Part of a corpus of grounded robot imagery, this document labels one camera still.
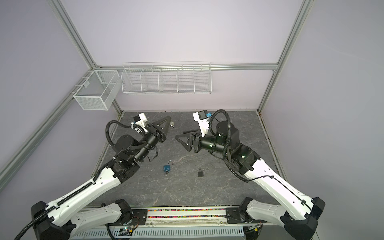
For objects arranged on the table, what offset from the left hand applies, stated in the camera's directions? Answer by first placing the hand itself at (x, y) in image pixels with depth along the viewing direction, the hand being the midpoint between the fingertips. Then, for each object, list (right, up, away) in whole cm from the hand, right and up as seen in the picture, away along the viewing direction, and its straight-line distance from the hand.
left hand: (172, 120), depth 59 cm
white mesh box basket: (-56, +21, +40) cm, 72 cm away
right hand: (+3, -6, -2) cm, 7 cm away
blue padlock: (-9, -28, +31) cm, 43 cm away
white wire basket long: (-10, +29, +38) cm, 49 cm away
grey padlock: (+12, -31, +30) cm, 45 cm away
